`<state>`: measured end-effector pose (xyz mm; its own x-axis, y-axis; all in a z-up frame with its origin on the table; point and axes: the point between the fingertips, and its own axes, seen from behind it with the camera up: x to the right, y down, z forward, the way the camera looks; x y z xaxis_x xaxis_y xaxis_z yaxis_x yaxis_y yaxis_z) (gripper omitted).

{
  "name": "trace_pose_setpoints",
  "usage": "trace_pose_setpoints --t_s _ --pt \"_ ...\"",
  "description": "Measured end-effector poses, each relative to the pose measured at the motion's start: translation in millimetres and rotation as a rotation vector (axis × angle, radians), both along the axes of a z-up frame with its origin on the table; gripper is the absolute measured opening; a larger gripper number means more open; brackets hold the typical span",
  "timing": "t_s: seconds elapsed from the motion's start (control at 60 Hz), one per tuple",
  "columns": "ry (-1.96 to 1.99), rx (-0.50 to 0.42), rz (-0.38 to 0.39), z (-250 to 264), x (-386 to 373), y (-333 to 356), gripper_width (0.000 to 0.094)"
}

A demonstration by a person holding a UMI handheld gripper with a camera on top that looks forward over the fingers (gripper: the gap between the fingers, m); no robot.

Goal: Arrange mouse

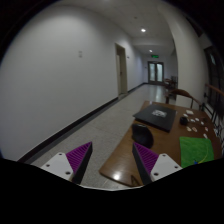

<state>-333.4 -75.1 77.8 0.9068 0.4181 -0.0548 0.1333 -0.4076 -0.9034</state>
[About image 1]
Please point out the small white chip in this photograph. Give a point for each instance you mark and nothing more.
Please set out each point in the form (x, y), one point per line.
(192, 120)
(206, 129)
(197, 119)
(205, 135)
(185, 115)
(202, 123)

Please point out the dark framed window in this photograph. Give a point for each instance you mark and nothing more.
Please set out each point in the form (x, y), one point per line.
(213, 71)

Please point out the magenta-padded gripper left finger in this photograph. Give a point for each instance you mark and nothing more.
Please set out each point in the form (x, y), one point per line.
(60, 165)

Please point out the curved wooden armchair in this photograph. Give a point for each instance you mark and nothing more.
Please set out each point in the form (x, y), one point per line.
(183, 91)

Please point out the small cream chip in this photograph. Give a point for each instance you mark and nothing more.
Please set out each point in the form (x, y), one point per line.
(194, 128)
(189, 128)

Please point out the green mouse pad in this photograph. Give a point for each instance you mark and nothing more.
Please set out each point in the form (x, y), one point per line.
(195, 150)

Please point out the dark wooden chair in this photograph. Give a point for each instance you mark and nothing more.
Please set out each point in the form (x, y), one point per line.
(171, 81)

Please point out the glass double door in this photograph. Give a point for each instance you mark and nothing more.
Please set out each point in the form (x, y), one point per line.
(155, 72)

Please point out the black vertical computer mouse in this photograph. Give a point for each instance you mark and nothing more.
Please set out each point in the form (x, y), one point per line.
(142, 136)

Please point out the black closed laptop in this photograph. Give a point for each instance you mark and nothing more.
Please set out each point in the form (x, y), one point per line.
(155, 117)

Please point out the white wall switch plate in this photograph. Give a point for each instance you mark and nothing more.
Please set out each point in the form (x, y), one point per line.
(80, 54)

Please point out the wood-topped black metal railing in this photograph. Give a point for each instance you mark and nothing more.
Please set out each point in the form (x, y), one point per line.
(215, 90)

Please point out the small black gadget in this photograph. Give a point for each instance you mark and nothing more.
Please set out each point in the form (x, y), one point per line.
(204, 119)

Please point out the green exit sign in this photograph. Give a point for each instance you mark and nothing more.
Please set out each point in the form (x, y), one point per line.
(154, 56)

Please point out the open doorway frame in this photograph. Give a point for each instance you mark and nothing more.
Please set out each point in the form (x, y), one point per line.
(121, 70)

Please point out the small white flat box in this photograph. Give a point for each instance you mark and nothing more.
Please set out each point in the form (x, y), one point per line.
(189, 112)

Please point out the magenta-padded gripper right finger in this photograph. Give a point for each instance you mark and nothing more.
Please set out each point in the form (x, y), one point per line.
(163, 165)

